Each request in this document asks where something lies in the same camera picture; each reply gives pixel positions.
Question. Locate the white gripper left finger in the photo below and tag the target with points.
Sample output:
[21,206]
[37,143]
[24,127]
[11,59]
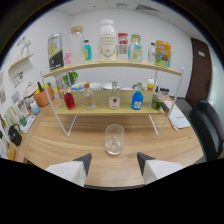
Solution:
[71,171]

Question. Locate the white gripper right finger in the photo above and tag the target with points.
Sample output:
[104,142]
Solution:
[156,170]

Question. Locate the clear bottle orange label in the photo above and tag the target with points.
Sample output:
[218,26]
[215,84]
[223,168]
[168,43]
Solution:
[114,100]

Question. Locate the clear drinking glass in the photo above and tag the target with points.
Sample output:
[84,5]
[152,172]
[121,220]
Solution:
[114,141]

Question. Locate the white fabric pouch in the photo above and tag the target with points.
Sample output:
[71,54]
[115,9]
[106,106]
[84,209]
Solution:
[180,119]

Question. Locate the black chair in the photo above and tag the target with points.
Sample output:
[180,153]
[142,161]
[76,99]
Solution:
[206,126]

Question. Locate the black handbag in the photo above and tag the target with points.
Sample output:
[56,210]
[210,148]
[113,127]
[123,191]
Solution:
[15,136]

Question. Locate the orange magazine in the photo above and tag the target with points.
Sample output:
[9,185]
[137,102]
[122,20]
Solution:
[169,101]

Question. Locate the red liquid bottle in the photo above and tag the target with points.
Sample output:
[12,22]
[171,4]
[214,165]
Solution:
[69,100]

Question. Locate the blue liquid bottle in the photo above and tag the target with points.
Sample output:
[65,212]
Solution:
[137,100]

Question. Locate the blue and white small bottle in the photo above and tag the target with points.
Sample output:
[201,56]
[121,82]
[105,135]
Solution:
[35,108]

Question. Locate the clear bottle amber cap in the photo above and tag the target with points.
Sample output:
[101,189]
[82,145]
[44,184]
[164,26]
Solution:
[89,100]

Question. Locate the spice jar black lid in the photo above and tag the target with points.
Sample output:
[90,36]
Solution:
[166,92]
[162,92]

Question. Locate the green mug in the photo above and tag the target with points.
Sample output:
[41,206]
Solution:
[143,86]

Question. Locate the blue rimmed bowl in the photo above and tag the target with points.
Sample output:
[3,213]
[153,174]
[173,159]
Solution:
[78,87]

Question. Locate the yellow red tub white lid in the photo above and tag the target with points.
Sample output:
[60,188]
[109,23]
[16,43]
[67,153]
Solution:
[151,85]

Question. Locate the small white bowl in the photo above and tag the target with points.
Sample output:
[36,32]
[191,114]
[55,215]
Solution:
[95,86]

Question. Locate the large white bowl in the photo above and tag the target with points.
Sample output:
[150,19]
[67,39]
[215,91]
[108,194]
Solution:
[107,86]

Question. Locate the green potted plant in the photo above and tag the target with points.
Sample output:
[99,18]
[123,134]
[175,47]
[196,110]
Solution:
[70,77]

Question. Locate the brown door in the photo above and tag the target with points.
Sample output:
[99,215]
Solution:
[199,73]

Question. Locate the two-tier wooden shelf rack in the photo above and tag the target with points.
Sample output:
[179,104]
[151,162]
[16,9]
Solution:
[100,64]

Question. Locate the small pink bottle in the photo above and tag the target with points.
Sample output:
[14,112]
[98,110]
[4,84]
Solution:
[67,59]

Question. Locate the clear bottle blue cap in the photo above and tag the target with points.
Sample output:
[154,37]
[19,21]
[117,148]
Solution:
[151,54]

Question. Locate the yellow cartoon can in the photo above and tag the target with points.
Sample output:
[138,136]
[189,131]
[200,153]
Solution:
[163,53]

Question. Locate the teal liquid bottle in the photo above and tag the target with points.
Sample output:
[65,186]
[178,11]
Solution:
[87,51]

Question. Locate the clear bottle green cap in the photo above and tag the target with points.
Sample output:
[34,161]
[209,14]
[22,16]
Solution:
[136,50]

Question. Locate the glass jar cork lid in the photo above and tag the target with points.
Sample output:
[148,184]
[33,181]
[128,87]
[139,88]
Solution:
[76,46]

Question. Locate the white vase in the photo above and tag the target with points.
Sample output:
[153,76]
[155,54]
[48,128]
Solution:
[25,48]

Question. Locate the tall white milk bottle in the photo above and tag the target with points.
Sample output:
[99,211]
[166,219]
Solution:
[107,41]

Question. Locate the ceiling air vent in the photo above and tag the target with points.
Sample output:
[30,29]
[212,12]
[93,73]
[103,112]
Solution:
[146,8]

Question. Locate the wooden wall shelf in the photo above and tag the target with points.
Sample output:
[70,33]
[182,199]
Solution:
[20,61]

